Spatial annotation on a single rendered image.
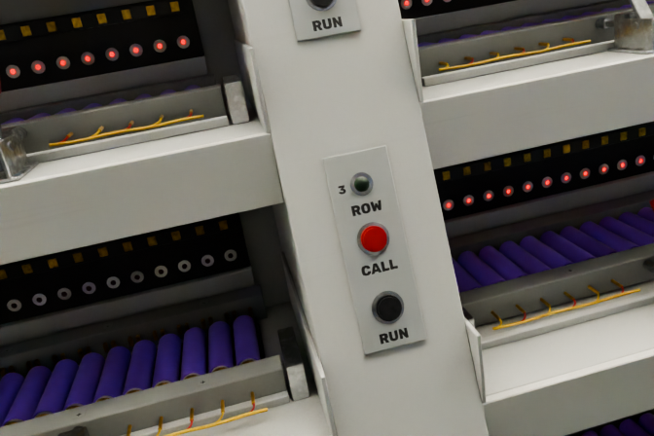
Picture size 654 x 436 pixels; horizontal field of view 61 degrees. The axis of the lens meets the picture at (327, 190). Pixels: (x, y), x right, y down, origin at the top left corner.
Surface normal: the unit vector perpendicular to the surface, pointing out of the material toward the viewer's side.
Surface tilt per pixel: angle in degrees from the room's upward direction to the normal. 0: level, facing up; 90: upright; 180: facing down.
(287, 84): 90
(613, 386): 107
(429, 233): 90
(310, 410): 17
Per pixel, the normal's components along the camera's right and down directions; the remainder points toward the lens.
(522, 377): -0.16, -0.93
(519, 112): 0.20, 0.28
